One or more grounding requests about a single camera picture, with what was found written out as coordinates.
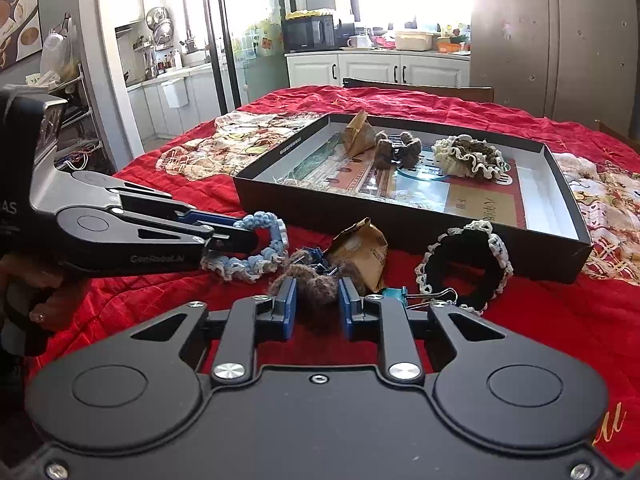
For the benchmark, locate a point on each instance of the beige storage container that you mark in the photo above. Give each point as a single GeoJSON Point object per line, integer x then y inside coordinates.
{"type": "Point", "coordinates": [414, 41]}

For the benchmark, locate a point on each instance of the framed wall picture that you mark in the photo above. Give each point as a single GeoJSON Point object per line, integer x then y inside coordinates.
{"type": "Point", "coordinates": [20, 33]}

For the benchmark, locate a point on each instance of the wooden chair right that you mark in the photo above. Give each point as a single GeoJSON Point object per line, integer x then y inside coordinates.
{"type": "Point", "coordinates": [600, 126]}

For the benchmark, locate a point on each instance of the person's left hand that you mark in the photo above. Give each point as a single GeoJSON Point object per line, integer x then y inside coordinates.
{"type": "Point", "coordinates": [38, 299]}

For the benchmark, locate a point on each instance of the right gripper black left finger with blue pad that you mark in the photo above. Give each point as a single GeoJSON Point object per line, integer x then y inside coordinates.
{"type": "Point", "coordinates": [250, 321]}

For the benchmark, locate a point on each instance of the dark wooden chair back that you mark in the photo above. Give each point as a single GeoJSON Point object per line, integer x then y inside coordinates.
{"type": "Point", "coordinates": [473, 94]}

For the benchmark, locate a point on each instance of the teal binder clip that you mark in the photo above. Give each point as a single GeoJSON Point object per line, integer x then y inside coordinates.
{"type": "Point", "coordinates": [421, 300]}

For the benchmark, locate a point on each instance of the tan paper packet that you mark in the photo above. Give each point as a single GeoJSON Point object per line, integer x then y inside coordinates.
{"type": "Point", "coordinates": [366, 248]}
{"type": "Point", "coordinates": [359, 135]}

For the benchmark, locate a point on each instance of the black microwave oven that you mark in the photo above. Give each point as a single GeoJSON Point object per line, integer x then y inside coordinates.
{"type": "Point", "coordinates": [309, 33]}

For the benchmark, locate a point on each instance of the white plastic bin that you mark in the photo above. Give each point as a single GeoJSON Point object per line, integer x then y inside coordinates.
{"type": "Point", "coordinates": [175, 92]}

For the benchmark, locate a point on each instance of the brown fuzzy hair claw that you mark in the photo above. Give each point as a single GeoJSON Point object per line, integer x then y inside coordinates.
{"type": "Point", "coordinates": [401, 151]}
{"type": "Point", "coordinates": [317, 276]}

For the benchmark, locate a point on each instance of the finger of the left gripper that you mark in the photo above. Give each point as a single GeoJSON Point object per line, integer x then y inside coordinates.
{"type": "Point", "coordinates": [115, 242]}
{"type": "Point", "coordinates": [140, 199]}

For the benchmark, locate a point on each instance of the steel double door refrigerator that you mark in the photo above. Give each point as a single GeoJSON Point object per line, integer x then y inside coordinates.
{"type": "Point", "coordinates": [567, 60]}

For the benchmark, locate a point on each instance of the blue white crochet scrunchie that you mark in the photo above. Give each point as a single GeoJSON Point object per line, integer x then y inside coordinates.
{"type": "Point", "coordinates": [253, 267]}

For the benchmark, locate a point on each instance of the black shallow cardboard box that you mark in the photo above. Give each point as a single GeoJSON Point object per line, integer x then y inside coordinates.
{"type": "Point", "coordinates": [309, 182]}

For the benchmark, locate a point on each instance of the red quilted bedspread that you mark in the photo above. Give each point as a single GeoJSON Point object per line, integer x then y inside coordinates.
{"type": "Point", "coordinates": [596, 321]}

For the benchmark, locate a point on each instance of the black white crochet scrunchie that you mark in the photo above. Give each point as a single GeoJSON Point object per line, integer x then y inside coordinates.
{"type": "Point", "coordinates": [478, 252]}

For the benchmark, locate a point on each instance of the wire shelf rack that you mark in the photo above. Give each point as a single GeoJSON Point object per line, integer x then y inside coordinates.
{"type": "Point", "coordinates": [79, 143]}

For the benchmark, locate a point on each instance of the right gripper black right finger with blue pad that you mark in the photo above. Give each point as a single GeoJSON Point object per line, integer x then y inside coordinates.
{"type": "Point", "coordinates": [383, 321]}

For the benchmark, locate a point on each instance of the olive cream crochet scrunchie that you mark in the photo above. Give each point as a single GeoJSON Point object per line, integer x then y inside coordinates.
{"type": "Point", "coordinates": [465, 157]}

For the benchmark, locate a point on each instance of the white kitchen cabinet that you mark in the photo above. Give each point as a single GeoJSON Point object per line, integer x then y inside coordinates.
{"type": "Point", "coordinates": [427, 68]}

